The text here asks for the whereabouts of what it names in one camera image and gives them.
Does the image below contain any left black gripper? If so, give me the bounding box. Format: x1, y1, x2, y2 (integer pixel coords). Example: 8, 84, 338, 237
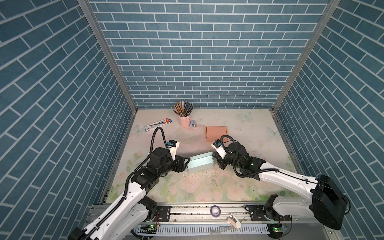
157, 154, 191, 177

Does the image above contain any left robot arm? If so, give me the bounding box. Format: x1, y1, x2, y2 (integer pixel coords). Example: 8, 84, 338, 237
68, 147, 191, 240

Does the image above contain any right black cable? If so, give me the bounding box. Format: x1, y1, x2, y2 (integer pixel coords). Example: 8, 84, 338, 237
220, 134, 352, 217

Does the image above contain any left black corrugated cable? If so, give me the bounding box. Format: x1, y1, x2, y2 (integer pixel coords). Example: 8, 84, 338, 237
80, 126, 169, 240

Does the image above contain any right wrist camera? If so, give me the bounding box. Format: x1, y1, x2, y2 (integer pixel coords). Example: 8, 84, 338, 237
211, 139, 227, 159

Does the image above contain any purple tape roll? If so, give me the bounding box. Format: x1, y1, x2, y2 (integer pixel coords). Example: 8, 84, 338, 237
210, 205, 221, 218

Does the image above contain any small blue stapler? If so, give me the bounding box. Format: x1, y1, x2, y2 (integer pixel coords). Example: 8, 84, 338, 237
190, 120, 197, 128

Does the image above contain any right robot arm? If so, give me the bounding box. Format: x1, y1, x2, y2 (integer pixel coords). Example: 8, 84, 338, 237
211, 140, 350, 230

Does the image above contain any white pink clip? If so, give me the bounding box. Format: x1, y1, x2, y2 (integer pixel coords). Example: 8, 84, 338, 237
227, 215, 242, 229

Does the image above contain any orange paper box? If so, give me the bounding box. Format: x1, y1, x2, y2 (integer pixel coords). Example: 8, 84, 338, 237
206, 126, 228, 143

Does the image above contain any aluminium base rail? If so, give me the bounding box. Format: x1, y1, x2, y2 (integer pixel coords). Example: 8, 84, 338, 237
80, 202, 343, 240

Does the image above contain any pink pencil cup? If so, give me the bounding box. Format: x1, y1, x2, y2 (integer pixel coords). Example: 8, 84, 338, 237
179, 116, 191, 128

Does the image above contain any light blue paper box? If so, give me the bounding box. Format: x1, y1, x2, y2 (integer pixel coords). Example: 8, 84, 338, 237
187, 152, 214, 174

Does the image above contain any bundle of coloured pencils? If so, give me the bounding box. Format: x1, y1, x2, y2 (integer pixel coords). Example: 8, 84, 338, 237
173, 101, 194, 117

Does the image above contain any white pen box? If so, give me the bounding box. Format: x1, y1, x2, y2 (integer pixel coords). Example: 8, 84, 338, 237
145, 118, 173, 132

